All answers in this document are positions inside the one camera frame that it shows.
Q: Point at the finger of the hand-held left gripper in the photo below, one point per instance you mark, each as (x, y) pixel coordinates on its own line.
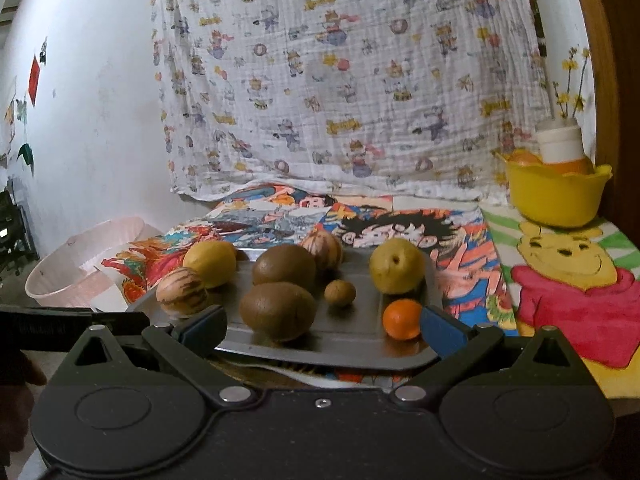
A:
(125, 321)

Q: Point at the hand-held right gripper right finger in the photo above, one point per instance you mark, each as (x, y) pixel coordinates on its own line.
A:
(442, 332)

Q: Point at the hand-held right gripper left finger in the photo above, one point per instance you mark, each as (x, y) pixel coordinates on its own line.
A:
(197, 330)

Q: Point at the striped pepino melon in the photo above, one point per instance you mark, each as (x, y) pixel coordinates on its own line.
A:
(325, 252)
(181, 291)

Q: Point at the small orange tangerine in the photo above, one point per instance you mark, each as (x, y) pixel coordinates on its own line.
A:
(401, 320)

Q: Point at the yellow lemon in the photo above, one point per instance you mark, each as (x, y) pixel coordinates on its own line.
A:
(210, 263)

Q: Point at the yellow-green pear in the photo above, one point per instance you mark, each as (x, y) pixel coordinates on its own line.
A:
(397, 265)

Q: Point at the brown kiwi fruit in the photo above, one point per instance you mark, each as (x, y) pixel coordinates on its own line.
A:
(284, 266)
(277, 311)

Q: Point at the metal baking tray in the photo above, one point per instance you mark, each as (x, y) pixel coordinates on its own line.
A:
(350, 340)

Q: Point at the small brown round fruit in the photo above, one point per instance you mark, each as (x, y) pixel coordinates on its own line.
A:
(340, 293)

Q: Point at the pink plastic basket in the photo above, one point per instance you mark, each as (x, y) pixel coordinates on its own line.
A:
(65, 270)

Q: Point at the colourful warrior comic poster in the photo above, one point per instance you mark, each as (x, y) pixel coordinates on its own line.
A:
(150, 260)

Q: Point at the black-haired boy comic poster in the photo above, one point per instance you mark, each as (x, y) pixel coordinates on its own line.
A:
(460, 250)

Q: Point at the black office chair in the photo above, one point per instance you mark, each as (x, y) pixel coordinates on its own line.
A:
(12, 240)

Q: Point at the yellow bear drawing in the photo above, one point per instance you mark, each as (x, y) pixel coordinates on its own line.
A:
(575, 300)

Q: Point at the cartoon child comic poster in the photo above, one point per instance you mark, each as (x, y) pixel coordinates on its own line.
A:
(280, 200)

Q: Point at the yellow plastic bowl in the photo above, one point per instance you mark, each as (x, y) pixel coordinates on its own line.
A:
(555, 200)

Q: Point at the pale orange fruit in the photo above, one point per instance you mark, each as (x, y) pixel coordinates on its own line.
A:
(525, 158)

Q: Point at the deep orange fruit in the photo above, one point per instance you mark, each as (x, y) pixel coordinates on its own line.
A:
(570, 166)

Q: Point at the white jar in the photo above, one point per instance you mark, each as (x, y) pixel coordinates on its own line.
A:
(560, 142)

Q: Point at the yellow flower twigs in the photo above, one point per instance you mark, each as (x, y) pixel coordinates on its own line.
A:
(572, 85)

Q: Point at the white printed cartoon cloth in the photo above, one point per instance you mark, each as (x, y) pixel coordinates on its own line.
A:
(350, 60)

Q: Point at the brown wooden board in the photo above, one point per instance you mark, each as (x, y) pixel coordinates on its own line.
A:
(615, 85)

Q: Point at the green paper wall decoration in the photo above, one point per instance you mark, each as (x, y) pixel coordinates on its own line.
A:
(25, 152)

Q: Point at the red paper wall decoration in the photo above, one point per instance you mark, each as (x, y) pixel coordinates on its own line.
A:
(34, 80)

